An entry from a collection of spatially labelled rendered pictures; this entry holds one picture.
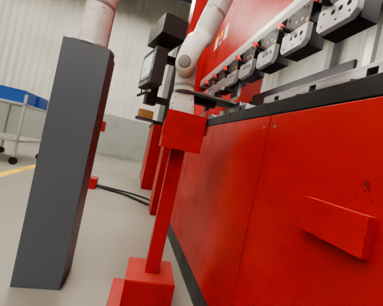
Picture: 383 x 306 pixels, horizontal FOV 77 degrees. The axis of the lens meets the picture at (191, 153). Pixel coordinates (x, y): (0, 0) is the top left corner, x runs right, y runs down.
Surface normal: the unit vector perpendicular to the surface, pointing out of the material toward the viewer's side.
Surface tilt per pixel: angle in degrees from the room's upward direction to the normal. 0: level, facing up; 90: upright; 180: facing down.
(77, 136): 90
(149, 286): 90
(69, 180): 90
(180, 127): 90
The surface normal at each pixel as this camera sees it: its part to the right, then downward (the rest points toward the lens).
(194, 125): 0.17, 0.04
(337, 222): -0.95, -0.20
